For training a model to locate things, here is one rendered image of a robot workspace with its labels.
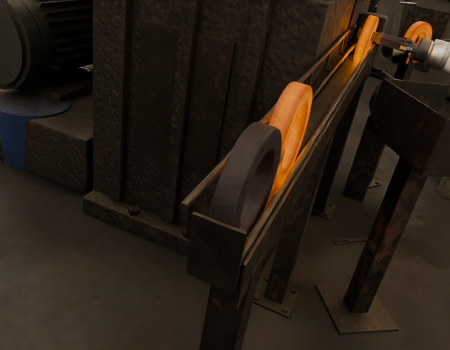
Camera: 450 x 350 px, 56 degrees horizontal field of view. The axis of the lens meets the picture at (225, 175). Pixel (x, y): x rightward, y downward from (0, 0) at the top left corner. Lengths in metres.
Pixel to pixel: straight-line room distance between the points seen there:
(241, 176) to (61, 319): 0.90
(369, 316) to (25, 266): 1.09
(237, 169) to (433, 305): 1.24
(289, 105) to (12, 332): 0.95
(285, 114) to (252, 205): 0.15
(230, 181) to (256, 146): 0.06
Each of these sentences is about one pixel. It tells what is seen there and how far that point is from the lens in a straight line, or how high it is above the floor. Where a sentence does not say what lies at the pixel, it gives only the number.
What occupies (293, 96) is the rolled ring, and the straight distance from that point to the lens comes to 0.69.
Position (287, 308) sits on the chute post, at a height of 0.02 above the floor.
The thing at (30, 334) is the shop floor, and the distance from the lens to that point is 1.30.
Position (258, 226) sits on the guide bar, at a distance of 0.60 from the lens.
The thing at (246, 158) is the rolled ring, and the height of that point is 0.75.
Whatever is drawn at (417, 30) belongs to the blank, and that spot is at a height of 0.75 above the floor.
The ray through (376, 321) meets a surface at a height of 0.01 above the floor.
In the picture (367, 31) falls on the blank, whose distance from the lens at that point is 1.54.
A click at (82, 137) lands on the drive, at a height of 0.25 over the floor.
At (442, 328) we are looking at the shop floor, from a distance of 1.60.
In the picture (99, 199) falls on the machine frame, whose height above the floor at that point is 0.07.
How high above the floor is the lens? 0.98
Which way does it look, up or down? 29 degrees down
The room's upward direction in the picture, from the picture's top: 10 degrees clockwise
